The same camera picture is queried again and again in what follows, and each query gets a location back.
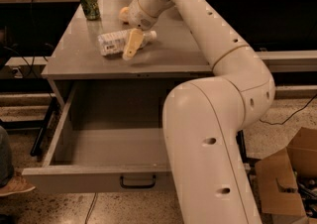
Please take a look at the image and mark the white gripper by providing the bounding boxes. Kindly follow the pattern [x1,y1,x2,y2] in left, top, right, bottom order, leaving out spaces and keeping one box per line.
[122,0,173,60]

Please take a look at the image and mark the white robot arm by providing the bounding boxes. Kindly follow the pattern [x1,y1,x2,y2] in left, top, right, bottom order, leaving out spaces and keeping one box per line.
[127,0,275,224]

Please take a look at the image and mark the open grey drawer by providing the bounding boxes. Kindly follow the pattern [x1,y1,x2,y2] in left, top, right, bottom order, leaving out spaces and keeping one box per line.
[23,78,174,193]

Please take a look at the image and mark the orange fruit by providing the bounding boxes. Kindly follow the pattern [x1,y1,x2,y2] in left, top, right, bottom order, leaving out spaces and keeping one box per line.
[118,7,129,24]

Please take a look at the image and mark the green soda can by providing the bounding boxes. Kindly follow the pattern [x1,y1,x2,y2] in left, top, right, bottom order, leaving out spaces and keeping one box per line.
[80,0,100,20]

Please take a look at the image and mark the grey metal cabinet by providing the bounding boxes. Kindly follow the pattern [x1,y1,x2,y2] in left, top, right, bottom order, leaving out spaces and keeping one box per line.
[41,0,219,110]

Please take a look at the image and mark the black table leg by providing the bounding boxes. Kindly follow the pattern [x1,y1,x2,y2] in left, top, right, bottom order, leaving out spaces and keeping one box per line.
[30,97,57,157]

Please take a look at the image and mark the person's jeans leg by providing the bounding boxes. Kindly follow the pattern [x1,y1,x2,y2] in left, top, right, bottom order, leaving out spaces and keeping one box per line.
[0,126,14,187]

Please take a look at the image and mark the tan sneaker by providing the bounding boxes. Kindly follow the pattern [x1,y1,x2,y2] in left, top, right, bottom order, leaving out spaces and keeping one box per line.
[0,170,36,197]

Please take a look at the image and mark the cardboard box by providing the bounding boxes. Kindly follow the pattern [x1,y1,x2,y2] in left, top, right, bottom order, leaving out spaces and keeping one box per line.
[255,128,317,224]

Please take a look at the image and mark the black drawer handle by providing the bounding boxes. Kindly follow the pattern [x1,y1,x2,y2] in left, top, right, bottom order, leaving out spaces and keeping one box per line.
[120,175,157,189]

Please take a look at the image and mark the black floor cable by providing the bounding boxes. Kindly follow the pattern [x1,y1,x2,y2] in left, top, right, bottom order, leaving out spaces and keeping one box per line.
[259,93,317,126]

